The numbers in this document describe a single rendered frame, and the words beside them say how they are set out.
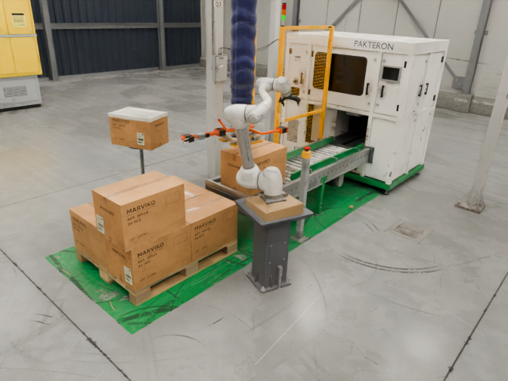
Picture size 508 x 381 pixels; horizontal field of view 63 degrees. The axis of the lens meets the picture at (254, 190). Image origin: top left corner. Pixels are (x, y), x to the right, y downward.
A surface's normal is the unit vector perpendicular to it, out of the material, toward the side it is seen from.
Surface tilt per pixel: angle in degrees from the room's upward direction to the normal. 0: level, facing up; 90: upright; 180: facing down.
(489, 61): 90
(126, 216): 90
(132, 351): 0
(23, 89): 90
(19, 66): 90
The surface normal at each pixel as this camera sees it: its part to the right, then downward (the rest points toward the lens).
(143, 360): 0.04, -0.91
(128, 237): 0.76, 0.29
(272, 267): 0.47, 0.37
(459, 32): -0.67, 0.28
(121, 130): -0.36, 0.36
